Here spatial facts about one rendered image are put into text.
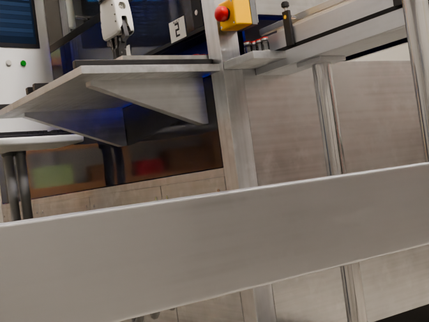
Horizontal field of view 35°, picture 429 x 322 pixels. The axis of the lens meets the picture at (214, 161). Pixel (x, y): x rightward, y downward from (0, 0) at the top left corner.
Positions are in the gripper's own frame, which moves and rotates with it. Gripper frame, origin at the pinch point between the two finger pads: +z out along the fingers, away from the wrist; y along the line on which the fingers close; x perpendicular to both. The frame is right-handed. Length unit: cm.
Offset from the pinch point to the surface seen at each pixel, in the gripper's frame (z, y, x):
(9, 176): 23, 100, 0
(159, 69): 5.6, -11.0, -4.8
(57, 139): 14, 68, -8
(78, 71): 5.5, -9.5, 16.4
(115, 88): 8.7, -2.5, 3.7
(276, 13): -9.7, -12.5, -45.1
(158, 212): 39, -92, 47
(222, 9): -7.7, -19.8, -20.5
